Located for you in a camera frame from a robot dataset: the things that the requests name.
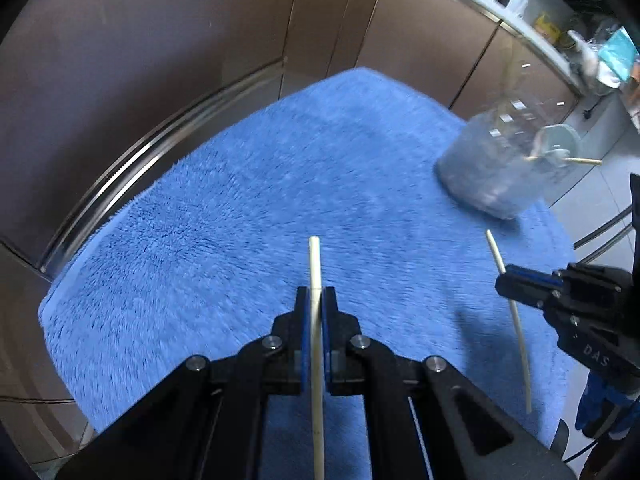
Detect brown kitchen cabinets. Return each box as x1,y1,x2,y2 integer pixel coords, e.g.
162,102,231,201
0,0,586,480

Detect pale chopstick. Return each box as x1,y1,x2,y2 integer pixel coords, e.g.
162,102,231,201
307,236,326,480
485,230,533,415

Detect blue fluffy towel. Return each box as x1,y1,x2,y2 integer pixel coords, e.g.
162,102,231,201
40,67,576,480

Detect white plastic bag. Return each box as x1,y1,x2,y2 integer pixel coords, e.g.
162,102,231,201
567,30,626,96

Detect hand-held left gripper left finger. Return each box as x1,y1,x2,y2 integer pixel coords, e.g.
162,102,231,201
55,286,313,480

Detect umbrella with red handle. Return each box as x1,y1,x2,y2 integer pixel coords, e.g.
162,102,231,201
572,207,636,261

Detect teal plastic bag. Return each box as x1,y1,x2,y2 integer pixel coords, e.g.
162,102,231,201
597,27,640,81

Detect person's right forearm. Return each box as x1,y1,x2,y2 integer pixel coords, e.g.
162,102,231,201
574,370,640,441

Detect yellow packet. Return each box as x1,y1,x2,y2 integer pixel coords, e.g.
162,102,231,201
535,10,563,43

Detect wire and clear plastic utensil holder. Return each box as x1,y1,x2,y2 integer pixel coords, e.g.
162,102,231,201
437,102,583,220

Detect white kitchen countertop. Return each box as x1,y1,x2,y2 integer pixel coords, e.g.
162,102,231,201
390,0,601,96

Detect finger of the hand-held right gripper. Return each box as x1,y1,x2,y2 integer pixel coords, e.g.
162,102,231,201
495,264,566,311

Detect light blue ceramic spoon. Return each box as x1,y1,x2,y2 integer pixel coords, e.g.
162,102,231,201
530,125,581,166

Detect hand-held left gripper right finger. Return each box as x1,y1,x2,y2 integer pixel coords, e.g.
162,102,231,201
322,286,576,480

